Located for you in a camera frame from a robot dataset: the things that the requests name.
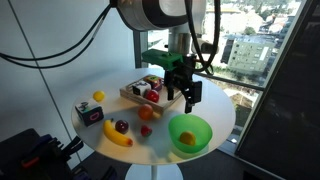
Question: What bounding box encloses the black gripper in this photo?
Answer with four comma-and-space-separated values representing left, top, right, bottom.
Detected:
163, 54, 203, 114

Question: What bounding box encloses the yellow-orange toy peach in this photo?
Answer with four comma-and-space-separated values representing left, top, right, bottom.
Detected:
179, 130, 197, 147

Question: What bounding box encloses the red toy apple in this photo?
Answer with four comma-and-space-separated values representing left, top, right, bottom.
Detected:
145, 89, 160, 104

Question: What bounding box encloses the toy orange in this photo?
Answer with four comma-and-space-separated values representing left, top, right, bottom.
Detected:
137, 103, 154, 121

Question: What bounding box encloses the green plastic bowl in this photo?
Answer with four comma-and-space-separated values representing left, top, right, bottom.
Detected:
167, 113, 214, 154

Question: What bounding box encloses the red toy strawberry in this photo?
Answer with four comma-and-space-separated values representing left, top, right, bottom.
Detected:
140, 124, 153, 138

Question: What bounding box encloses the dark purple toy plum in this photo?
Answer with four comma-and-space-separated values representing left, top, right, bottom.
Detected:
114, 119, 130, 135

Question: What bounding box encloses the yellow toy banana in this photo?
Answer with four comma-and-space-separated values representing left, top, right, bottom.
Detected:
102, 118, 134, 148

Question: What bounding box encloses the yellow toy lemon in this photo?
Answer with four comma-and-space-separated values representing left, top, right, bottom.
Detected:
92, 90, 106, 103

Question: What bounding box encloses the orange-green soft cube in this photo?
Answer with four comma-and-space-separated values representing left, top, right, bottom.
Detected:
143, 75, 164, 92

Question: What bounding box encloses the black-white soft cube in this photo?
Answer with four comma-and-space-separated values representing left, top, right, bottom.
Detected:
131, 80, 152, 98

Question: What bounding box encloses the wooden slatted tray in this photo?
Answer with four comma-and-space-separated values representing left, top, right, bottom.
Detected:
119, 74, 188, 116

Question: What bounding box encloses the white round table base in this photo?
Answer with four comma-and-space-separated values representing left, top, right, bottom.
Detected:
124, 163, 184, 180

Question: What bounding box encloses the black side panel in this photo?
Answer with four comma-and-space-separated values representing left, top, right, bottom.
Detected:
234, 0, 320, 180

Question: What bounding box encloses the blue spring clamp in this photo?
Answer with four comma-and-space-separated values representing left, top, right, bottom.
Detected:
36, 133, 84, 158

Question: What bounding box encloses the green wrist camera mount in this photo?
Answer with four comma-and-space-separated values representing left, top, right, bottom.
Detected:
141, 48, 184, 72

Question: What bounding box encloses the dark window rail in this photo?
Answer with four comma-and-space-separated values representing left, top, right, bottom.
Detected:
199, 71, 265, 92

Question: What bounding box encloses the dark window frame post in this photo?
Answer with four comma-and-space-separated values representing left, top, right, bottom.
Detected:
132, 30, 149, 69

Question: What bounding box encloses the thick black cable loop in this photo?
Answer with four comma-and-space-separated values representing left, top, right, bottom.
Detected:
184, 0, 222, 76

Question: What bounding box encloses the thin black cable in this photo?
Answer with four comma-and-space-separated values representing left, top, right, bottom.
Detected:
0, 3, 114, 63
0, 9, 113, 70

